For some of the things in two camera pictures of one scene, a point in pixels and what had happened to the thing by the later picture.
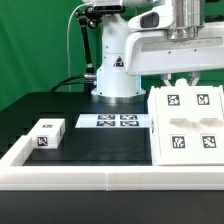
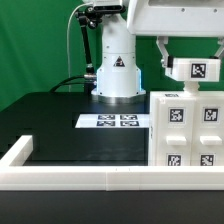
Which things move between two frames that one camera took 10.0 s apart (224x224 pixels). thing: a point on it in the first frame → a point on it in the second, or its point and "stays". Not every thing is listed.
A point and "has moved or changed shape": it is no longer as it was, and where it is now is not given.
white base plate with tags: [113, 121] stays
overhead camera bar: [109, 9] stays
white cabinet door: [206, 124] has moved or changed shape
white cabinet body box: [186, 125] stays
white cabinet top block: [47, 133] has moved or changed shape
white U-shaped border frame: [15, 174] stays
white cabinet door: [176, 125] has moved or changed shape
